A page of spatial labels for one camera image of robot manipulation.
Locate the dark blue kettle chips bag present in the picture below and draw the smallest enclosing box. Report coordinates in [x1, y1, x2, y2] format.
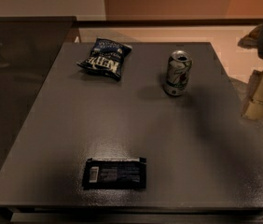
[76, 37, 132, 81]

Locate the black rxbar blueberry wrapper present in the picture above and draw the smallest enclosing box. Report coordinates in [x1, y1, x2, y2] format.
[82, 158, 146, 189]

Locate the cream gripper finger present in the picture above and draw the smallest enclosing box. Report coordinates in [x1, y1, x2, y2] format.
[242, 101, 263, 120]

